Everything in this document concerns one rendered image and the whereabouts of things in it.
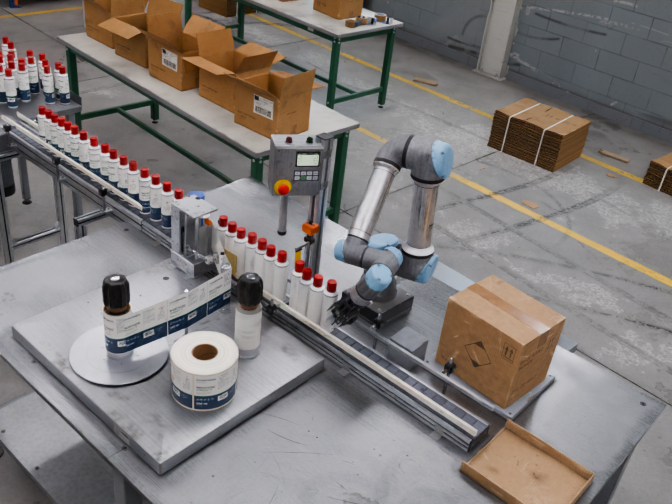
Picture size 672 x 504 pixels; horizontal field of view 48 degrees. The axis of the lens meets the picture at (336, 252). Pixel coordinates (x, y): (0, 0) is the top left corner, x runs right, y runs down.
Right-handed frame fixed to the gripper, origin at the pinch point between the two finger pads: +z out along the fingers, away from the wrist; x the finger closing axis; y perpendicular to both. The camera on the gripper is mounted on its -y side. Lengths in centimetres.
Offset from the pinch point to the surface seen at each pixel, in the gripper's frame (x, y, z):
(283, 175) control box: -48, -1, -23
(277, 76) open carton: -152, -136, 76
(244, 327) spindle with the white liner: -13.4, 32.0, -0.8
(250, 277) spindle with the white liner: -23.4, 28.9, -14.7
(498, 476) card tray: 68, 7, -27
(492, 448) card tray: 62, -1, -24
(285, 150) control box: -53, -1, -31
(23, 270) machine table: -87, 57, 62
